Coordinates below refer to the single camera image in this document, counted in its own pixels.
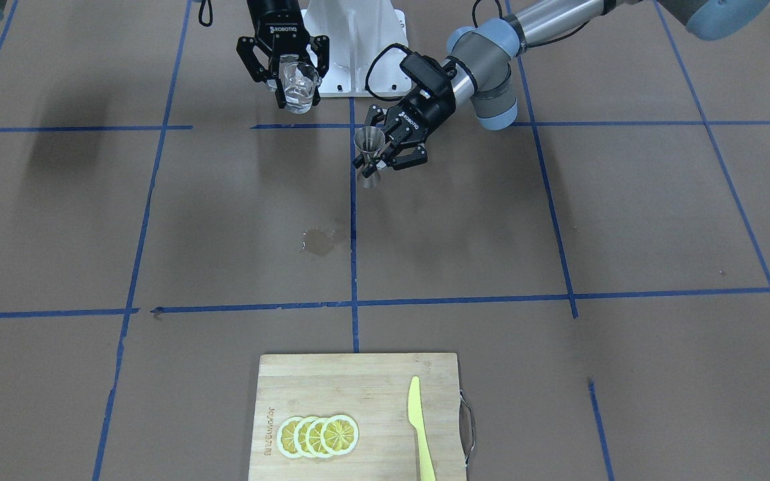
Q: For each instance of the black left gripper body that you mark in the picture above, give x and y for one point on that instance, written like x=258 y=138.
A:
x=427 y=111

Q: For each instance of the clear glass beaker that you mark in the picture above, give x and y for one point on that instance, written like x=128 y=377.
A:
x=297 y=83

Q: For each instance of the yellow plastic knife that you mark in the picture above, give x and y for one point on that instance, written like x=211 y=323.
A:
x=415 y=412

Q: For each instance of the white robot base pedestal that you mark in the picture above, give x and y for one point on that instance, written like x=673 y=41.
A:
x=358 y=32

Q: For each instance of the steel jigger measuring cup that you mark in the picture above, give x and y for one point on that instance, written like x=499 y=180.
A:
x=368 y=142

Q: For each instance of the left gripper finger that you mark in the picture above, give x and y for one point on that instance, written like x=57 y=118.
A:
x=387 y=158
x=380 y=124

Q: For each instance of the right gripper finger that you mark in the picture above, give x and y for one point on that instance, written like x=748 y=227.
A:
x=319 y=60
x=260 y=72

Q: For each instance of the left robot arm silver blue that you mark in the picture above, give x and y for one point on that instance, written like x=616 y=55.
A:
x=476 y=70

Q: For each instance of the wooden cutting board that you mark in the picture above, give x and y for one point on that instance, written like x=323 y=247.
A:
x=372 y=388

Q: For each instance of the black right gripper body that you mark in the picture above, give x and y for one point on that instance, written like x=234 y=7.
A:
x=278 y=20

